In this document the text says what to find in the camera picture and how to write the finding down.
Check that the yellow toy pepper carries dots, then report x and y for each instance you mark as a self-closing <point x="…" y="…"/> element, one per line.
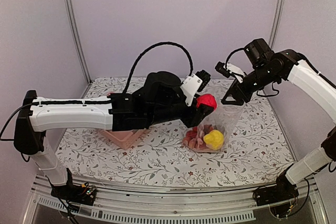
<point x="214" y="140"/>

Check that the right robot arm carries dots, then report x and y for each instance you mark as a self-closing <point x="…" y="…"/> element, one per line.
<point x="287" y="65"/>

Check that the right aluminium frame post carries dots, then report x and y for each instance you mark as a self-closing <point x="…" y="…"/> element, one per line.
<point x="276" y="22"/>

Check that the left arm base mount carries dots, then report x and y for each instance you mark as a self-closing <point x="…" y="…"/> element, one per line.
<point x="84" y="194"/>

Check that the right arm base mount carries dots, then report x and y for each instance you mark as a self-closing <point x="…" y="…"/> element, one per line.
<point x="282" y="194"/>

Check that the aluminium frame post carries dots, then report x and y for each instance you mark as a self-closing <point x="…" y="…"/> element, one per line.
<point x="276" y="22"/>
<point x="76" y="39"/>

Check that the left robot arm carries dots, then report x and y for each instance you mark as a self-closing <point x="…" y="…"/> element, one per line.
<point x="38" y="114"/>

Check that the left aluminium frame post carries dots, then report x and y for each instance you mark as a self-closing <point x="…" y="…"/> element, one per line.
<point x="76" y="39"/>

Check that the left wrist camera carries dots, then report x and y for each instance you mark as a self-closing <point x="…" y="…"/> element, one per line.
<point x="193" y="84"/>

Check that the aluminium front rail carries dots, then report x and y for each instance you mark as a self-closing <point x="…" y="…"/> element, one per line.
<point x="118" y="202"/>

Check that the floral table mat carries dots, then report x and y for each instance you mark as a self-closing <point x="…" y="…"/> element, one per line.
<point x="256" y="153"/>

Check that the clear zip top bag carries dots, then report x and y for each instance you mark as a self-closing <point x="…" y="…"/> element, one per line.
<point x="225" y="117"/>

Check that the red toy apple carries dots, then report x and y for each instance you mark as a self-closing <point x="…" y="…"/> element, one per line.
<point x="208" y="100"/>

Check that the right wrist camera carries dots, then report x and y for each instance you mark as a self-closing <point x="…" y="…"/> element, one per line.
<point x="230" y="71"/>

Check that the pink plastic basket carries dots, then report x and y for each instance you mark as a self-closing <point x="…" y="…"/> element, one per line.
<point x="126" y="137"/>

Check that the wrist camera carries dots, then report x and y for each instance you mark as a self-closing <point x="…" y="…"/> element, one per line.
<point x="230" y="71"/>
<point x="193" y="84"/>

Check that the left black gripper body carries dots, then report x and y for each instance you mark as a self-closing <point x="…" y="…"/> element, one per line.
<point x="163" y="114"/>

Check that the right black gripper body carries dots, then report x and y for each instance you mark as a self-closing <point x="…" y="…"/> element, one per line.
<point x="263" y="78"/>

